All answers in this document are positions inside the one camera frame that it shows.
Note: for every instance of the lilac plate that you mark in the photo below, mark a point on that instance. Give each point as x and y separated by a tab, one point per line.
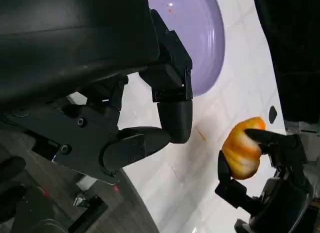
200	43

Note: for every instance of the orange white toy bread roll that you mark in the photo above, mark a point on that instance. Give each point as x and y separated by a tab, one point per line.
243	153

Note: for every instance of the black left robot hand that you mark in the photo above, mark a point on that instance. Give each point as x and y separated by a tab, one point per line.
75	43

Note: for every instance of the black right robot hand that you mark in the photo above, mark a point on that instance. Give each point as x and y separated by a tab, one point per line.
287	183

